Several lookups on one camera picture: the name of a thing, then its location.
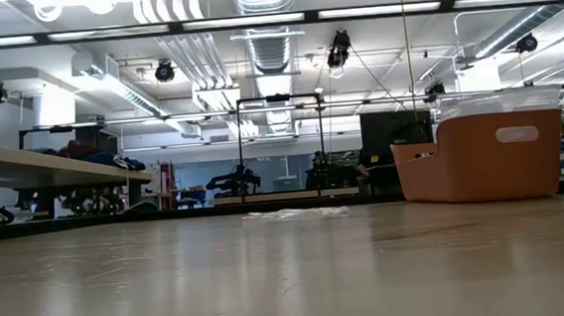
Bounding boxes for orange plastic bin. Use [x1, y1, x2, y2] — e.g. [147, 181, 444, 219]
[387, 106, 564, 209]

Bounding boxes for teal box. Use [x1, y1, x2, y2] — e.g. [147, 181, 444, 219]
[271, 175, 299, 194]

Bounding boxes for long wooden table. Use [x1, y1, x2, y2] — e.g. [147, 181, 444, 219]
[209, 186, 360, 208]

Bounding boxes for large black screen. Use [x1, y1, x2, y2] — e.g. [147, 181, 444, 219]
[358, 108, 435, 158]

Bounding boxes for dark clothes pile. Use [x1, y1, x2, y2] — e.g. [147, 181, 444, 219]
[56, 135, 148, 178]

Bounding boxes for wooden workbench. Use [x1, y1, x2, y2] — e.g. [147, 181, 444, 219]
[0, 126, 156, 222]

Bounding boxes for thin black station frame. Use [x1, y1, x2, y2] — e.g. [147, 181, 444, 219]
[234, 91, 330, 202]
[17, 120, 113, 152]

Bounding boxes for black ceiling camera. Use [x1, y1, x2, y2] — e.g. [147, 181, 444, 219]
[325, 28, 354, 70]

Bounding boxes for black frame beam with lights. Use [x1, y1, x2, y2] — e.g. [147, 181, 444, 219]
[0, 0, 564, 50]

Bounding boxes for thin hanging cable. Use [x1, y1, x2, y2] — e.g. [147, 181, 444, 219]
[396, 0, 419, 120]

